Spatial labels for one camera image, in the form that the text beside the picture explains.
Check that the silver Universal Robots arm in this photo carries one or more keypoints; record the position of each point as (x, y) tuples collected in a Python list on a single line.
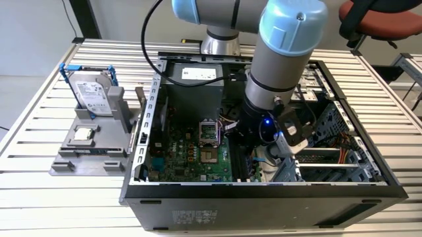
[(279, 69)]

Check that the silver CPU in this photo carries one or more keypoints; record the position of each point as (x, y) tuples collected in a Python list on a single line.
[(81, 134)]

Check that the grey parts rack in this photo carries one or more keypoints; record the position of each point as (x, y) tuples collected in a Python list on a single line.
[(108, 138)]

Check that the red office chair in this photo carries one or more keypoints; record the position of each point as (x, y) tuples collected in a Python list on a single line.
[(384, 24)]

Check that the green motherboard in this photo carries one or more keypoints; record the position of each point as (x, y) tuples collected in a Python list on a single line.
[(184, 160)]

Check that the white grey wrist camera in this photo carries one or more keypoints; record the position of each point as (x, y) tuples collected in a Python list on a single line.
[(296, 148)]

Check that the black RAM slot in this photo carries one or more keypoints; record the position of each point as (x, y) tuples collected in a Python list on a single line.
[(236, 163)]

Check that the aluminium frame table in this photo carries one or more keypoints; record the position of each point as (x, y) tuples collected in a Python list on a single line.
[(408, 61)]

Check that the dark CPU cooler fan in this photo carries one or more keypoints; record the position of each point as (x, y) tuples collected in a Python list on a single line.
[(229, 114)]

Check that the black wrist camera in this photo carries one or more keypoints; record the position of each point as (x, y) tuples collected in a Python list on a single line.
[(296, 123)]

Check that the CPU socket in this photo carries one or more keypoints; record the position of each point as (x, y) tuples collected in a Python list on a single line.
[(208, 155)]

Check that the hard disk in blue carrier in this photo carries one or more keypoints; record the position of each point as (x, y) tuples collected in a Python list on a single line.
[(89, 93)]

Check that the thin locking lever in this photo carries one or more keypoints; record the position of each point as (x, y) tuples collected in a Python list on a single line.
[(217, 133)]

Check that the black grey PC case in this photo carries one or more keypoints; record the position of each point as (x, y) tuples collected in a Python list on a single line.
[(263, 209)]

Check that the grey power supply unit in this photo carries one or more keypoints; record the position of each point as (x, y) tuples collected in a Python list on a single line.
[(193, 103)]

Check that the black metal post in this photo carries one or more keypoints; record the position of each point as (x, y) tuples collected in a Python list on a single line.
[(88, 19)]

